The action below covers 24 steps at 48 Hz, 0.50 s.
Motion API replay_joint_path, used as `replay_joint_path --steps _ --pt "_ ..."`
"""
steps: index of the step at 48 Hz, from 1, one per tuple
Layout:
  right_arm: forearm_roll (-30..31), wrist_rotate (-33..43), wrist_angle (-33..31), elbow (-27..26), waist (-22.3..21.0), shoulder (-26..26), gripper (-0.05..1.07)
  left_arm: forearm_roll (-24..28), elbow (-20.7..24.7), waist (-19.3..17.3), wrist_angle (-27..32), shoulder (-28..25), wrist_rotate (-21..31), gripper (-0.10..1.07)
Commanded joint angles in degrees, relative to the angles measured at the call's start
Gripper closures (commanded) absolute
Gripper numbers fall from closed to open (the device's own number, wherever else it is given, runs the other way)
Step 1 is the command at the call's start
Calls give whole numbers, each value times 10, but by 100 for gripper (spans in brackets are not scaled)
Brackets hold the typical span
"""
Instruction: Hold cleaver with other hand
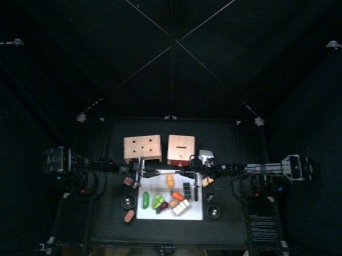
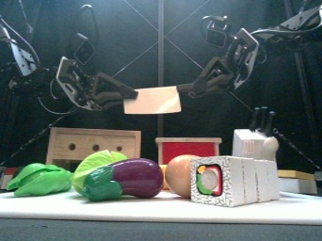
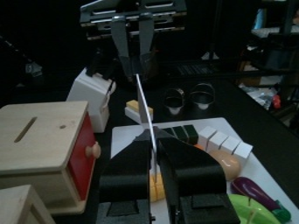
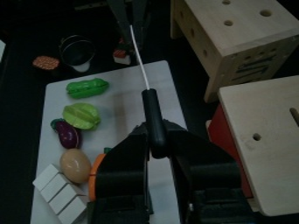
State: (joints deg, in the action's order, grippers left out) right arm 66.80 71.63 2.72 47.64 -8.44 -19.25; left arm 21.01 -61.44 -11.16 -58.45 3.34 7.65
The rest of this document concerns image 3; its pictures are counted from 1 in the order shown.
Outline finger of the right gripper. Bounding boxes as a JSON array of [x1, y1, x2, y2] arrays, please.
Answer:
[[136, 11, 157, 75], [109, 16, 136, 81]]

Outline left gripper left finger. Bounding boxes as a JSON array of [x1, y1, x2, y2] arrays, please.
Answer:
[[95, 129, 155, 224]]

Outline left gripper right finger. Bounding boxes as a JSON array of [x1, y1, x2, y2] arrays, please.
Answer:
[[156, 126, 241, 224]]

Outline yellow toy food piece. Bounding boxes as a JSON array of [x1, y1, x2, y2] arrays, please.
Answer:
[[148, 171, 167, 203]]

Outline tan toy egg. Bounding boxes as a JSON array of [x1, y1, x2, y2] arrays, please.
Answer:
[[207, 148, 241, 182]]

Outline white cutting board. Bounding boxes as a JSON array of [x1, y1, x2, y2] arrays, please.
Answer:
[[109, 116, 299, 224]]

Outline black toy sushi slice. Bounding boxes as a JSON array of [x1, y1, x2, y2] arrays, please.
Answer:
[[181, 124, 200, 145], [172, 125, 189, 144], [163, 127, 177, 138]]

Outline purple toy eggplant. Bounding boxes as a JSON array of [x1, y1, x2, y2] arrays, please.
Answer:
[[229, 176, 293, 223]]

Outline light green toy cabbage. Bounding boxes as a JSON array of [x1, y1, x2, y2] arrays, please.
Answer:
[[227, 193, 283, 224]]

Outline white toy knife block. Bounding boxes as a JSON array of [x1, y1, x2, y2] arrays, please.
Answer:
[[65, 67, 117, 134]]

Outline yellow toy butter block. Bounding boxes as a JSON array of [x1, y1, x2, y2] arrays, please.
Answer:
[[125, 99, 155, 116]]

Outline wooden slot box red drawer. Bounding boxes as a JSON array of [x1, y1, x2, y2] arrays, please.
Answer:
[[0, 100, 103, 216]]

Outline black metal shelf rack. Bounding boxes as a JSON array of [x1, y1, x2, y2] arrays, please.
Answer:
[[237, 0, 299, 86]]

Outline small red object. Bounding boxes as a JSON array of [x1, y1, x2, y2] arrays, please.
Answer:
[[271, 94, 283, 109]]

